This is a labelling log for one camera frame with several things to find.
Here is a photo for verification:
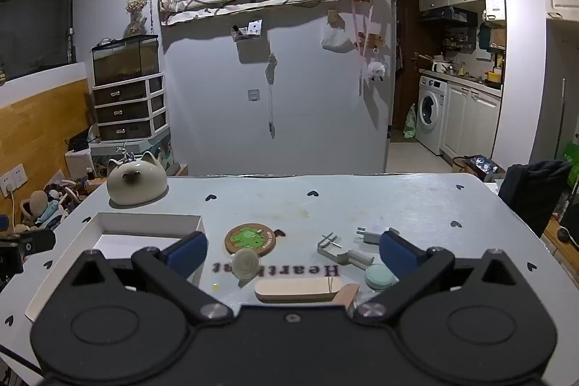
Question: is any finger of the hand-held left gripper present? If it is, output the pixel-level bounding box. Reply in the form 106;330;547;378
0;229;56;278

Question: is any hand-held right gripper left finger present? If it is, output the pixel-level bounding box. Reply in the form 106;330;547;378
68;231;233;326

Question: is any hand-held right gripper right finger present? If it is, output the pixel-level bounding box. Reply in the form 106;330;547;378
354;230;516;326

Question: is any green round tape measure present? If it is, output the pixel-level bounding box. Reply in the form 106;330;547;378
365;263;400;293

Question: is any white suction cup knob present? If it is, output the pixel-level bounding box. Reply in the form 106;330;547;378
231;249;262;282

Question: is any round cork coaster green elephant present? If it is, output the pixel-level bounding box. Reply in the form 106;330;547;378
225;223;278;255

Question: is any white cardboard box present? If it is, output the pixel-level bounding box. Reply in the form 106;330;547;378
25;212;208;322

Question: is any wooden wedge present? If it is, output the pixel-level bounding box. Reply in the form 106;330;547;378
332;284;361;313

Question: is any white plug adapter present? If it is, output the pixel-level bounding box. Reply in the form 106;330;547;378
356;226;400;245

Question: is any pile of stuffed toys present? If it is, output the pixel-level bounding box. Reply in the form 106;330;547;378
13;177;91;234

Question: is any cat-shaped ceramic pot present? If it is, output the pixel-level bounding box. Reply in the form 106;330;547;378
106;151;169;207

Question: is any pale wooden block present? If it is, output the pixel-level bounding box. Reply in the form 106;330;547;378
254;276;345;304

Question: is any open box with dark item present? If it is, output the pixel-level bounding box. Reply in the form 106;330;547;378
452;154;507;184

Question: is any green plastic bag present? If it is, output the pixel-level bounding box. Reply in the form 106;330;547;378
402;103;418;140

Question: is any white washing machine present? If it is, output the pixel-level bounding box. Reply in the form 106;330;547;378
415;75;449;156

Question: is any dark chair back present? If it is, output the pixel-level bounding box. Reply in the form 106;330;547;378
498;161;573;238

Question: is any white kitchen base cabinet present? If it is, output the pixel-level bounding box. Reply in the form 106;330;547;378
440;81;504;164

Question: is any plastic drawer unit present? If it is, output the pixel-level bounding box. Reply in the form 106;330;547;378
92;72;168;143

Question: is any plush sheep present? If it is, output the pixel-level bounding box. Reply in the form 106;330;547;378
365;60;388;82

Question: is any glass fish tank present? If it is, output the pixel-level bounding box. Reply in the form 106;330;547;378
91;34;160;87

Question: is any hanging white pouch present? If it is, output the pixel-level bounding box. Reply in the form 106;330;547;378
321;23;354;53

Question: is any black range hood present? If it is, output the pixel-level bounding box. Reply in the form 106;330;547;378
420;7;478;26

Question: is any dried flower bouquet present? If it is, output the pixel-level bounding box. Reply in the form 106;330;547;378
125;0;150;38

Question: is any white wall power outlet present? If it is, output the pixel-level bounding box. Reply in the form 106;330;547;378
0;164;28;198

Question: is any hanging grey cord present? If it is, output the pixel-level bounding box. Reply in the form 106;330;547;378
264;52;278;139

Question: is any clear wall shelf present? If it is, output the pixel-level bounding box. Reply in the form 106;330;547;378
231;18;263;43

